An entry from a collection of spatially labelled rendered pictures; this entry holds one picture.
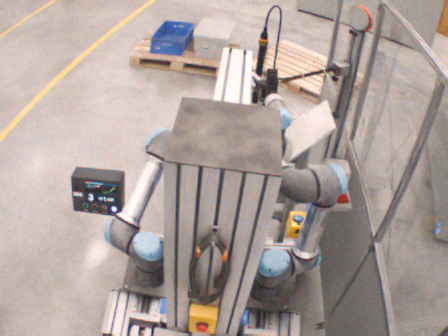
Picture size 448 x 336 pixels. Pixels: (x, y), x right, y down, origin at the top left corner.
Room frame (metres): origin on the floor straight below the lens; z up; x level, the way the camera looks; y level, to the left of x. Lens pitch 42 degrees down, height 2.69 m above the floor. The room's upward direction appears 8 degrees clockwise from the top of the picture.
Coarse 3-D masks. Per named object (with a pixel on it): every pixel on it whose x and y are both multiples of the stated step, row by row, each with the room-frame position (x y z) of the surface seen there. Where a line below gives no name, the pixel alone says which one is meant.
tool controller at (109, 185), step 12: (84, 168) 1.50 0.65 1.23; (96, 168) 1.52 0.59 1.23; (72, 180) 1.40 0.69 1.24; (84, 180) 1.41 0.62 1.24; (96, 180) 1.42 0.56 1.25; (108, 180) 1.43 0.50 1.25; (120, 180) 1.44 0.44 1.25; (72, 192) 1.39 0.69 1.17; (84, 192) 1.40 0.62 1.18; (96, 192) 1.40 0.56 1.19; (108, 192) 1.41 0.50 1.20; (120, 192) 1.42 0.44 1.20; (96, 204) 1.39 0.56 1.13; (108, 204) 1.39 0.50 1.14; (120, 204) 1.40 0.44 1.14
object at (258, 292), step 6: (252, 288) 1.09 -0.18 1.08; (258, 288) 1.07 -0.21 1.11; (264, 288) 1.06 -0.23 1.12; (270, 288) 1.06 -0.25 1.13; (276, 288) 1.08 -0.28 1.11; (252, 294) 1.07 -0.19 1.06; (258, 294) 1.06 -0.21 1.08; (264, 294) 1.05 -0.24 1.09; (270, 294) 1.06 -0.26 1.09; (276, 294) 1.08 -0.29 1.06; (258, 300) 1.05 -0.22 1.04; (264, 300) 1.04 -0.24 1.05; (270, 300) 1.05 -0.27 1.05
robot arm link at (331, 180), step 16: (320, 176) 1.16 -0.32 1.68; (336, 176) 1.17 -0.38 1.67; (320, 192) 1.12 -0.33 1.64; (336, 192) 1.15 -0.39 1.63; (320, 208) 1.15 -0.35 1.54; (304, 224) 1.17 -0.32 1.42; (320, 224) 1.15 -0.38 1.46; (304, 240) 1.15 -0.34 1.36; (304, 256) 1.13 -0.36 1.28; (320, 256) 1.17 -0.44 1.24
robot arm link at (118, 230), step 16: (160, 128) 1.51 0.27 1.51; (160, 144) 1.44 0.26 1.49; (160, 160) 1.39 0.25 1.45; (144, 176) 1.34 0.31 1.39; (160, 176) 1.37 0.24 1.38; (144, 192) 1.30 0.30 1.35; (128, 208) 1.24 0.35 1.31; (144, 208) 1.26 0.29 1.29; (112, 224) 1.18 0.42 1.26; (128, 224) 1.18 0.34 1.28; (112, 240) 1.12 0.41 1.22; (128, 240) 1.12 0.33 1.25
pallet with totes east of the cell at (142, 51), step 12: (144, 36) 5.16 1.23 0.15; (144, 48) 4.81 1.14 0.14; (192, 48) 4.89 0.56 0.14; (132, 60) 4.58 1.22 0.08; (168, 60) 4.55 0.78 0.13; (180, 60) 4.55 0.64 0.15; (192, 60) 4.57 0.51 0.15; (204, 60) 4.60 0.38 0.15; (216, 60) 4.64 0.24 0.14; (192, 72) 4.52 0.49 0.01; (204, 72) 4.54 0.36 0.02; (216, 72) 4.51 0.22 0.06
